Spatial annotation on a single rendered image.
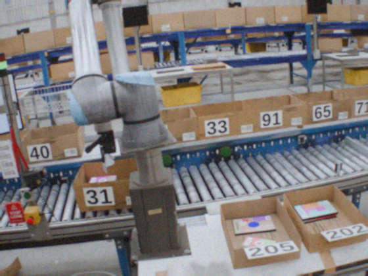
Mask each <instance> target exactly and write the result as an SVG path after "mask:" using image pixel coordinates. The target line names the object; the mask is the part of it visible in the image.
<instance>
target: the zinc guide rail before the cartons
mask: <svg viewBox="0 0 368 276"><path fill-rule="evenodd" d="M364 120H368V116H367V117H359V118H352V119H349V120H338V121H333V122H327V123H322V124H311V125H306V126H303V127H304V128H302V129H298V128H297V127H291V128H286V129H274V130H269V131H261V132H257V133H248V134H243V135H235V136H230V137H221V138H216V139H208V140H203V141H194V142H189V143H180V144H175V145H171V146H167V147H162V148H160V150H168V149H177V148H182V147H191V146H196V145H205V144H208V143H217V142H222V141H231V140H235V139H244V138H249V137H257V136H262V135H270V134H275V133H283V132H288V131H300V130H304V129H311V128H315V127H323V126H333V125H338V124H345V123H349V122H359V121H364ZM110 155H114V156H123V155H120V152H115V153H112V154H110ZM98 159H101V155H96V156H88V157H83V158H71V159H67V160H59V161H55V162H44V163H39V164H32V165H30V164H28V166H29V168H32V167H42V166H53V165H57V164H59V165H61V164H69V163H74V162H81V161H90V160H98Z"/></svg>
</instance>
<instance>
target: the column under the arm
mask: <svg viewBox="0 0 368 276"><path fill-rule="evenodd" d="M164 173H165V177H166V178H165V179H164V180H163V181H161V182H158V183H154V184H145V183H141V181H140V177H139V172H131V173H130V177H129V193H130V197H131V205H132V209H133V216H134V221H135V228H134V229H132V237H131V262H138V261H143V260H156V259H161V258H174V257H178V256H187V255H191V245H190V242H189V236H188V232H187V226H186V223H178V222H177V212H176V205H175V195H174V189H173V181H172V173H171V169H170V168H164Z"/></svg>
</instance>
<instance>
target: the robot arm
mask: <svg viewBox="0 0 368 276"><path fill-rule="evenodd" d="M64 4H65V7H66V9H68V10H69V11H70V12H69V15H70V29H71V38H72V48H73V49H72V52H73V56H74V59H73V60H74V68H75V69H74V71H75V76H76V78H75V80H74V81H73V82H72V89H69V90H67V99H68V104H69V106H70V111H71V114H72V117H73V120H74V123H75V124H76V125H77V126H89V125H92V124H93V125H94V129H95V131H96V132H97V135H100V136H98V138H97V139H96V140H94V141H93V142H92V143H91V144H90V145H88V146H86V147H85V150H84V151H85V152H86V153H87V154H89V153H90V152H91V151H92V150H93V149H94V148H95V147H97V146H98V145H99V149H100V154H101V160H102V163H103V170H104V171H105V173H107V169H106V168H108V167H109V166H111V165H113V164H114V161H113V159H115V156H114V155H110V154H112V153H115V152H116V150H117V148H116V140H115V138H114V130H113V129H112V125H111V120H118V119H122V123H123V128H122V136H121V142H122V146H123V147H127V148H141V147H148V146H151V145H156V144H159V143H161V142H162V141H165V140H166V139H167V138H168V137H169V135H168V130H167V129H166V127H165V125H164V123H163V121H162V119H161V116H160V109H159V105H158V98H157V94H156V88H155V83H154V79H153V76H152V74H151V73H150V72H131V71H130V68H129V62H128V55H127V50H126V44H125V42H126V41H125V37H124V32H123V26H122V21H121V14H120V10H119V8H120V5H121V4H122V0H64ZM94 4H98V8H99V9H101V11H102V14H103V22H104V30H105V33H106V35H105V36H106V41H107V44H108V46H107V47H108V53H109V56H110V58H109V59H110V64H111V68H112V77H113V81H108V79H107V77H106V76H104V75H103V73H102V70H101V64H100V61H101V60H100V56H99V48H98V44H97V35H96V29H95V20H94V17H93V15H94V14H93V9H92V7H93V5H94ZM105 135H106V136H105Z"/></svg>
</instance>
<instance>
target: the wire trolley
mask: <svg viewBox="0 0 368 276"><path fill-rule="evenodd" d="M62 85H71V83H67V84H62ZM62 85H58V86H62ZM52 87H56V86H52ZM52 87H42V88H38V89H40V90H42V89H44V90H45V89H48V88H52ZM38 89H33V90H34V92H35V90H37V91H38ZM28 91H31V93H32V90H28ZM28 91H19V92H17V93H18V94H19V93H24V92H28ZM65 92H66V93H67V91H66V90H65V91H62V92H59V91H58V93H52V92H51V93H49V92H48V94H44V95H45V98H46V100H47V96H50V95H52V96H53V95H54V94H55V96H56V94H57V96H58V95H59V93H61V96H62V94H63V93H65ZM44 95H42V94H41V95H39V94H38V95H35V96H33V97H26V96H25V98H20V99H19V98H18V100H19V101H21V99H22V103H23V100H24V99H31V98H35V97H38V99H39V98H40V96H41V97H42V98H43V97H44ZM21 96H22V94H21ZM65 96H66V94H65ZM66 97H67V96H66ZM35 100H36V98H35ZM49 100H50V101H51V96H50V97H49ZM67 100H68V99H67V98H66V100H64V99H63V100H62V101H56V102H55V100H53V101H54V102H50V103H47V101H46V103H43V104H40V102H39V104H37V103H36V102H37V101H36V102H35V103H36V104H32V105H30V106H32V107H30V106H29V105H27V103H26V105H27V106H25V105H24V104H25V102H24V103H23V107H22V105H21V108H20V109H21V110H22V109H23V108H24V107H25V108H24V109H26V108H27V107H28V108H29V109H31V108H33V106H34V108H35V107H36V106H38V107H39V106H40V105H43V106H44V110H46V111H47V110H48V109H49V107H50V106H52V104H53V103H54V105H55V104H56V103H58V104H59V103H60V102H62V104H61V105H63V106H62V107H60V105H58V104H57V105H55V108H53V107H52V108H50V110H51V109H56V110H52V111H48V112H57V111H61V108H64V104H63V103H66V102H68V101H67ZM31 101H32V99H31ZM39 101H40V100H39ZM63 101H65V102H63ZM20 104H21V102H20ZM45 104H47V106H46V105H45ZM49 105H50V106H49ZM54 105H53V106H54ZM67 105H68V104H67V103H66V106H65V108H66V107H67V109H70V106H69V108H68V106H67ZM56 106H59V108H60V110H57V109H58V108H56ZM41 107H42V106H40V108H41ZM46 107H48V109H45V108H46ZM28 108H27V109H28ZM34 108H33V109H32V110H33V111H32V112H35V111H34V110H35V109H34ZM65 108H64V109H62V110H67V109H65ZM36 109H37V110H36V112H37V111H39V112H37V113H33V114H32V113H31V114H30V112H29V113H28V114H25V115H24V114H23V115H21V116H29V115H34V114H43V113H48V112H46V111H45V112H43V111H44V110H42V109H41V110H39V108H37V107H36ZM22 111H24V112H25V111H27V110H22ZM22 111H21V112H22ZM28 111H29V110H28ZM28 111H27V112H28ZM40 111H42V112H40ZM22 113H23V112H22ZM25 113H26V112H25Z"/></svg>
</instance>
